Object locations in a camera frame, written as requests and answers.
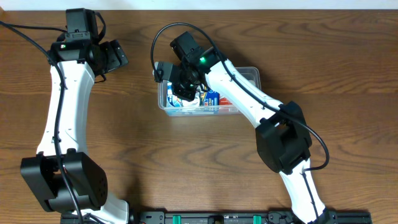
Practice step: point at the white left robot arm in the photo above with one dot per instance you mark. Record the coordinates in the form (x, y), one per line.
(61, 175)

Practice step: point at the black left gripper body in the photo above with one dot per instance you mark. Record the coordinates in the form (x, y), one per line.
(115, 56)

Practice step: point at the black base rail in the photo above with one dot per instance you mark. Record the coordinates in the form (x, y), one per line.
(272, 217)

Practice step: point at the green Zam-Buk ointment box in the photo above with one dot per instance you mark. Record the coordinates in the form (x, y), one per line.
(203, 95)

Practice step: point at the blue Cool Fever box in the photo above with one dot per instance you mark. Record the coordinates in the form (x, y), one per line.
(212, 98)

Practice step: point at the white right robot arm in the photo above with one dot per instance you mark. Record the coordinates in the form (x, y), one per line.
(282, 135)

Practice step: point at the white Panadol box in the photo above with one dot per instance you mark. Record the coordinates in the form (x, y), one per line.
(174, 101)

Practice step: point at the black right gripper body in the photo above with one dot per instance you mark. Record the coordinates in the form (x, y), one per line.
(183, 92)

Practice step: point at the red Panadol box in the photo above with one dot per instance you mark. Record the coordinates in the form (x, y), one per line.
(224, 101)

